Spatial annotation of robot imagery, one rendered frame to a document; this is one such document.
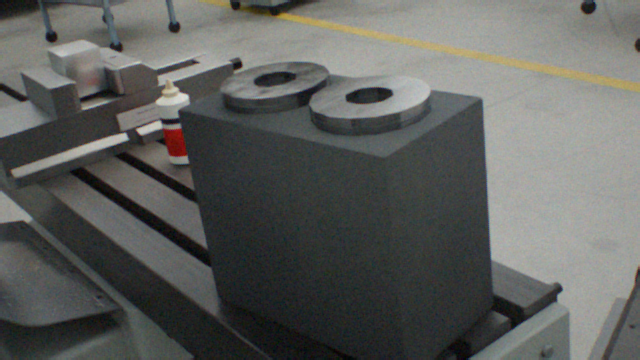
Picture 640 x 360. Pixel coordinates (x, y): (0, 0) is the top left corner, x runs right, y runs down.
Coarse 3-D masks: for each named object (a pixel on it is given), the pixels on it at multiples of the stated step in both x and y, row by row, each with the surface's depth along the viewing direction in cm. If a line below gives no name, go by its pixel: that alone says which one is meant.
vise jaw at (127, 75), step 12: (108, 60) 114; (120, 60) 113; (132, 60) 112; (108, 72) 111; (120, 72) 110; (132, 72) 111; (144, 72) 112; (156, 72) 113; (108, 84) 113; (120, 84) 111; (132, 84) 112; (144, 84) 113; (156, 84) 114
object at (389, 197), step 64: (192, 128) 68; (256, 128) 62; (320, 128) 60; (384, 128) 57; (448, 128) 59; (256, 192) 65; (320, 192) 60; (384, 192) 55; (448, 192) 60; (256, 256) 69; (320, 256) 63; (384, 256) 58; (448, 256) 62; (320, 320) 66; (384, 320) 61; (448, 320) 64
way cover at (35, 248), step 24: (0, 240) 107; (24, 240) 108; (0, 264) 100; (24, 264) 100; (48, 264) 101; (0, 288) 93; (24, 288) 94; (48, 288) 94; (72, 288) 95; (96, 288) 95; (0, 312) 84; (24, 312) 88; (48, 312) 89; (72, 312) 89; (96, 312) 89
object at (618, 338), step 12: (636, 288) 123; (636, 300) 120; (624, 312) 119; (636, 312) 117; (624, 324) 115; (636, 324) 115; (612, 336) 115; (624, 336) 113; (636, 336) 112; (612, 348) 111; (624, 348) 111; (636, 348) 110
